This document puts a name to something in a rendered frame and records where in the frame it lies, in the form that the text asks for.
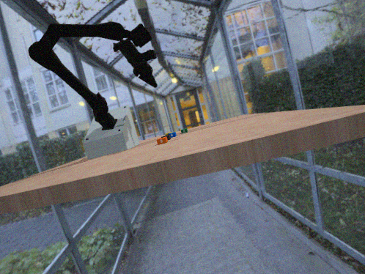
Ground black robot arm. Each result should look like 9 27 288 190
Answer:
28 22 152 130

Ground orange block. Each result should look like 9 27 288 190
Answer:
157 137 168 145

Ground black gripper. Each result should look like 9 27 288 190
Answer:
127 50 158 88

